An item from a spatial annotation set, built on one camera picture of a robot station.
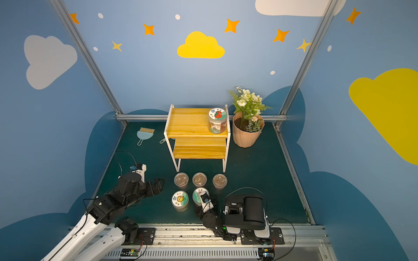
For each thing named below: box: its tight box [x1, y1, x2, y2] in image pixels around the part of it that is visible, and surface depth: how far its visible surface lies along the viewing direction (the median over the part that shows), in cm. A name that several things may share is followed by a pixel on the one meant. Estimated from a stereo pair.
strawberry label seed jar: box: [207, 107, 227, 135], surface depth 70 cm
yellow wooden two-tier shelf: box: [163, 104, 232, 173], surface depth 80 cm
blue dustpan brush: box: [136, 127, 156, 146], surface depth 117 cm
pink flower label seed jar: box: [192, 187, 209, 207], surface depth 80 cm
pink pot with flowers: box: [228, 86, 273, 148], surface depth 97 cm
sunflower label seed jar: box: [171, 190, 190, 213], surface depth 80 cm
